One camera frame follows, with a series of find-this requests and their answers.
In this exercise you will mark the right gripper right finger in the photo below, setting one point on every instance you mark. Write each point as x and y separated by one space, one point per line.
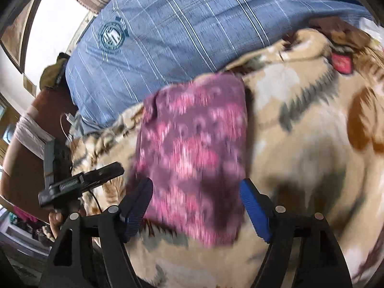
320 259

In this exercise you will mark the purple floral garment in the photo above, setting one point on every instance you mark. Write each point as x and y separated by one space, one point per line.
192 146

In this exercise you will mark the person's left hand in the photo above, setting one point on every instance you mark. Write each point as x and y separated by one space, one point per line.
56 220

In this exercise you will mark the olive green cloth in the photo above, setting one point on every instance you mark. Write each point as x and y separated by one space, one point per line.
53 74

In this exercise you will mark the beige floral leaf blanket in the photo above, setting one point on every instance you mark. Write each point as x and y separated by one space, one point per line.
314 144

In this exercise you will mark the framed wall picture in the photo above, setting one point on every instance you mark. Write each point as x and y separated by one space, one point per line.
16 37

